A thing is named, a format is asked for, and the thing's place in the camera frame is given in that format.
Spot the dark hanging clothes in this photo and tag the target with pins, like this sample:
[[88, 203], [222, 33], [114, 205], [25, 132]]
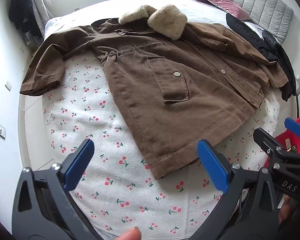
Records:
[[21, 10]]

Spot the mauve velvet pillow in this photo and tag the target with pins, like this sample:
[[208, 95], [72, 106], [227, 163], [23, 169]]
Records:
[[220, 0]]

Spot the white wall switch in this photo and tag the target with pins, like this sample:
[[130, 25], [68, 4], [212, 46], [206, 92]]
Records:
[[0, 130]]

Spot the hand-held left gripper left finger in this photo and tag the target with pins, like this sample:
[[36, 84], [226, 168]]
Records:
[[80, 165]]

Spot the bed with cherry print sheet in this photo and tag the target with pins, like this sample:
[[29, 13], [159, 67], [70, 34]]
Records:
[[110, 187]]

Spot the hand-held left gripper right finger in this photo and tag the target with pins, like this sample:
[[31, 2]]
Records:
[[212, 166]]

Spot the person's right hand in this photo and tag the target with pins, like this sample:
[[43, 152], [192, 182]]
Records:
[[286, 210]]

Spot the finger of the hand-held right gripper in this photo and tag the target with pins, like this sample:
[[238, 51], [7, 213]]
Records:
[[267, 140], [296, 128]]

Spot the brown coat with fleece collar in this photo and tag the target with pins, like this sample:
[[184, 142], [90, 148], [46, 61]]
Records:
[[152, 100]]

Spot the white wall socket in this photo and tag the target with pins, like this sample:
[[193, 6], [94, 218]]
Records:
[[8, 85]]

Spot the person's left hand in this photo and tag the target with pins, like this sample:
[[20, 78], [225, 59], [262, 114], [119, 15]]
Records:
[[130, 234]]

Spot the black quilted jacket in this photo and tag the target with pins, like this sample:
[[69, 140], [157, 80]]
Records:
[[270, 47]]

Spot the grey padded headboard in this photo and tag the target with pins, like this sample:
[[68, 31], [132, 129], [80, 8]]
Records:
[[262, 2]]

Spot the grey patterned curtain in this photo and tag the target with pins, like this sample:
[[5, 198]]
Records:
[[37, 2]]

